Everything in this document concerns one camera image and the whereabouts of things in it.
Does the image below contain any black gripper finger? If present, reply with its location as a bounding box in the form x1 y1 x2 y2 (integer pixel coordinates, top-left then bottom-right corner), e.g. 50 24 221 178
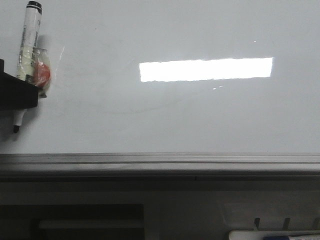
0 59 38 111

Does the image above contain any red magnet taped to marker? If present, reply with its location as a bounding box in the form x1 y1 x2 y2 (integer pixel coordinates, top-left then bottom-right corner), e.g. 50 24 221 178
32 48 52 98

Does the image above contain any white black whiteboard marker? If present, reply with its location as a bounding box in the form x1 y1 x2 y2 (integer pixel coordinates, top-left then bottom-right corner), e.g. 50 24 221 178
12 0 43 134

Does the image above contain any white whiteboard surface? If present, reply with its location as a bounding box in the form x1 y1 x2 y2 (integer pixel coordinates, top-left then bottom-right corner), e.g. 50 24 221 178
0 0 320 154

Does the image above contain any grey marker tray with hooks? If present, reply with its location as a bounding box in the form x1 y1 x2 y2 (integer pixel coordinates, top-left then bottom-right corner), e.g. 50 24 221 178
221 202 320 240

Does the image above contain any grey aluminium whiteboard frame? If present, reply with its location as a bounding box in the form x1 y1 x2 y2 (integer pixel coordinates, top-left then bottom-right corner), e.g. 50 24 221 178
0 153 320 181

